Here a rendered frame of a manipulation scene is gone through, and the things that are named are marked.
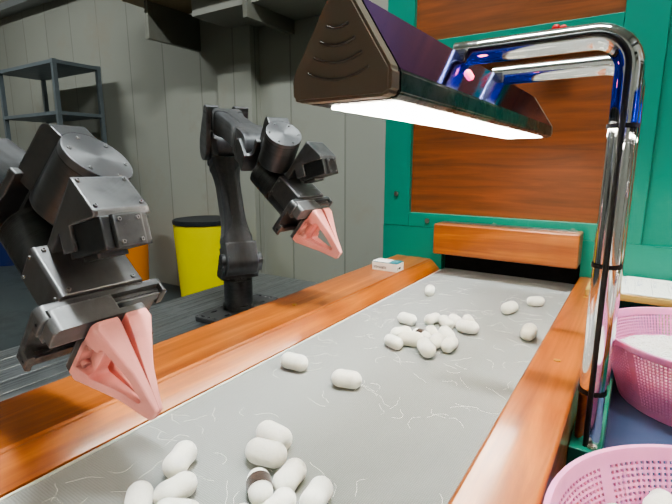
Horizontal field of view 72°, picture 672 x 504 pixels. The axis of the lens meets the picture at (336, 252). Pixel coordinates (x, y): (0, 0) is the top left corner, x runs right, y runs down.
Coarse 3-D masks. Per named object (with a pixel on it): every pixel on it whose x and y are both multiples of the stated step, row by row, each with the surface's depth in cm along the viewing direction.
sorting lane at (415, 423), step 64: (384, 320) 76; (512, 320) 76; (256, 384) 54; (320, 384) 54; (384, 384) 54; (448, 384) 54; (512, 384) 54; (128, 448) 42; (320, 448) 42; (384, 448) 42; (448, 448) 42
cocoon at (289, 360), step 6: (288, 354) 58; (294, 354) 58; (300, 354) 58; (282, 360) 58; (288, 360) 57; (294, 360) 57; (300, 360) 57; (306, 360) 57; (288, 366) 57; (294, 366) 57; (300, 366) 57; (306, 366) 57
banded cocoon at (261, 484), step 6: (258, 468) 37; (264, 480) 35; (252, 486) 35; (258, 486) 35; (264, 486) 35; (270, 486) 35; (252, 492) 34; (258, 492) 34; (264, 492) 34; (270, 492) 35; (252, 498) 34; (258, 498) 34; (264, 498) 34
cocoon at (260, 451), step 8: (256, 440) 40; (264, 440) 40; (272, 440) 40; (248, 448) 39; (256, 448) 39; (264, 448) 39; (272, 448) 39; (280, 448) 39; (248, 456) 39; (256, 456) 39; (264, 456) 39; (272, 456) 39; (280, 456) 39; (256, 464) 39; (264, 464) 39; (272, 464) 39; (280, 464) 39
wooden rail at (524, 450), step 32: (576, 288) 86; (576, 320) 69; (544, 352) 57; (576, 352) 57; (544, 384) 49; (576, 384) 49; (512, 416) 43; (544, 416) 43; (480, 448) 38; (512, 448) 38; (544, 448) 38; (480, 480) 34; (512, 480) 34; (544, 480) 34
